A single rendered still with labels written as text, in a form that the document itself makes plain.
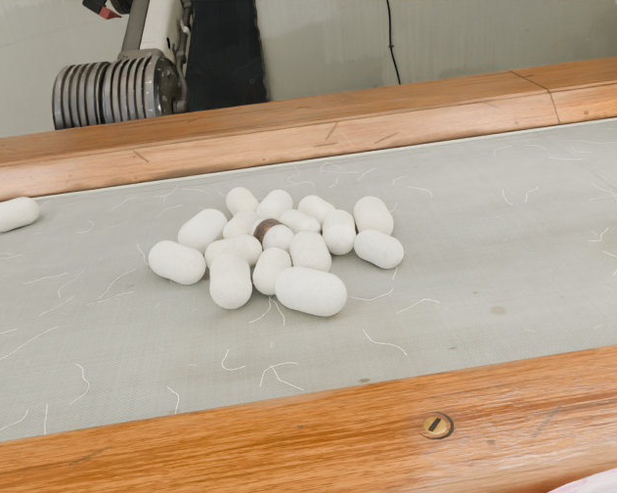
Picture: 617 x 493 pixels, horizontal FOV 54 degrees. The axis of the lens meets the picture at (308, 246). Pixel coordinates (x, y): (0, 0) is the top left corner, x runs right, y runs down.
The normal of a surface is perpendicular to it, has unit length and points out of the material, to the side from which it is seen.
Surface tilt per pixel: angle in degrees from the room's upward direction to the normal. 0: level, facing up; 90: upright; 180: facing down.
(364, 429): 0
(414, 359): 0
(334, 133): 45
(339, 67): 90
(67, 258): 0
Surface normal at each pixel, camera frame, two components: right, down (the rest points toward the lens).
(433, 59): 0.13, 0.45
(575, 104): 0.00, -0.30
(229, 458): -0.11, -0.88
